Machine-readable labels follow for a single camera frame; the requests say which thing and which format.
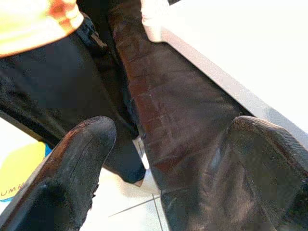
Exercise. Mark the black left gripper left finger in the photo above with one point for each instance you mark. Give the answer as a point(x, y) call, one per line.
point(67, 180)

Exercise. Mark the white plastic table top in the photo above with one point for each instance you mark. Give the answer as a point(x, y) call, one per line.
point(240, 36)

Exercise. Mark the yellow bin with blue band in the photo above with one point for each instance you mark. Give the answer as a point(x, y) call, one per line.
point(19, 166)

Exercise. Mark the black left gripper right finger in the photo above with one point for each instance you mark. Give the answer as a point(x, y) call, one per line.
point(264, 173)

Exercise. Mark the black plastic cover sheet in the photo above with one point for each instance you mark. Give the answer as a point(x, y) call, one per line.
point(183, 108)

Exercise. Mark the person in dark trousers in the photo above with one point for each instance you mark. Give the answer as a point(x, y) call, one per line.
point(60, 84)

